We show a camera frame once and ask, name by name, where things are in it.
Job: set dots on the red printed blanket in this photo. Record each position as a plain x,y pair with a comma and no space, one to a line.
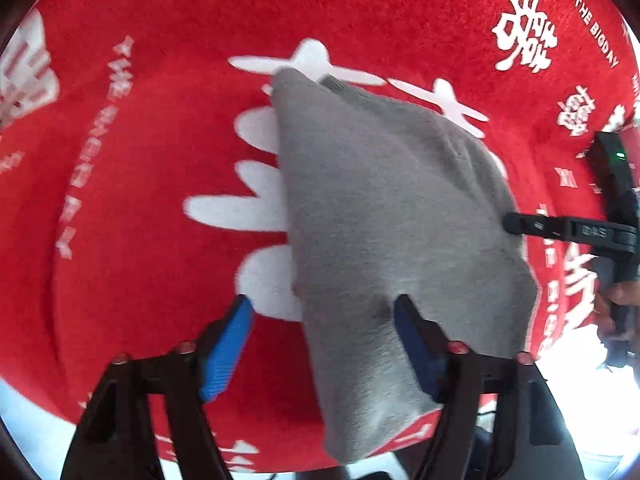
150,220

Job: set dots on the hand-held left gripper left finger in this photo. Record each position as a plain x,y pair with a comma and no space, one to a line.
229,350

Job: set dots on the person's right hand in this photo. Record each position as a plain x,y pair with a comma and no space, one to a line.
617,294

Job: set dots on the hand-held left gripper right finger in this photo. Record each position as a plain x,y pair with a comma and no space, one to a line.
420,350

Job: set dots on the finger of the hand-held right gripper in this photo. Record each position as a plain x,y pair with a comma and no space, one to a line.
555,229

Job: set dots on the grey small garment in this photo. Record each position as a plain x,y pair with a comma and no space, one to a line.
380,220

